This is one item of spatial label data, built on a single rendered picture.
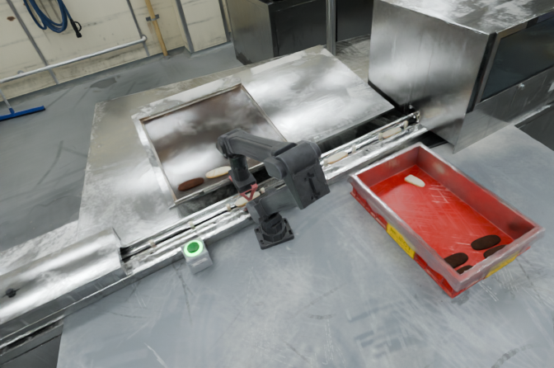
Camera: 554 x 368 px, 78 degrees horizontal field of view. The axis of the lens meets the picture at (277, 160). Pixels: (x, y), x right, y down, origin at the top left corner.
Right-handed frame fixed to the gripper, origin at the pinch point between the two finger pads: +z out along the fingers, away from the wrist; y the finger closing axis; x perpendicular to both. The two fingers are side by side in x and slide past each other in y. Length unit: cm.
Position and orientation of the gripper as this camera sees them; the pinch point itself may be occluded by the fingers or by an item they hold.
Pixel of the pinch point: (246, 193)
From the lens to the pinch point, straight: 124.3
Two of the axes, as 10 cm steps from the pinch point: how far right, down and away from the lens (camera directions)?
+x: 8.8, -3.9, 2.9
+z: 1.1, 7.5, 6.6
